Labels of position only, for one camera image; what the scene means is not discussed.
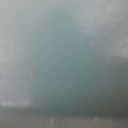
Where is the light blue milk carton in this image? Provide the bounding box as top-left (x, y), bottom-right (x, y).
top-left (0, 0), bottom-right (128, 128)

